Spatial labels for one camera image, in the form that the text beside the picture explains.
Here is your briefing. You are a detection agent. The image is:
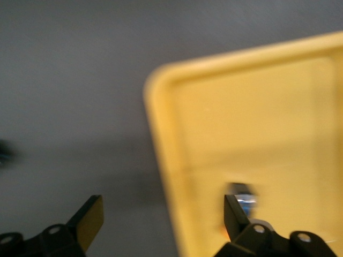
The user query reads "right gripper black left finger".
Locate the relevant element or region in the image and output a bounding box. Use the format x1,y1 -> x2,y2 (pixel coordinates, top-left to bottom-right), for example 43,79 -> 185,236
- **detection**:
0,194 -> 105,257

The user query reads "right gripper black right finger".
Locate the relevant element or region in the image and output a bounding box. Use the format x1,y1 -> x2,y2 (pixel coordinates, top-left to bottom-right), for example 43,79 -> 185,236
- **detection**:
214,194 -> 337,257

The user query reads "yellow plastic tray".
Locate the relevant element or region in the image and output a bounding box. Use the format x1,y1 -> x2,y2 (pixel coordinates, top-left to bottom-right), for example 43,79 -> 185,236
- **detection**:
143,29 -> 343,257

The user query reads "yellow push button switch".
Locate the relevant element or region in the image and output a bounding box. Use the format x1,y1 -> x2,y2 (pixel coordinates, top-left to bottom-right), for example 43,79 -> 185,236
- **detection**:
222,182 -> 271,233
0,139 -> 21,168

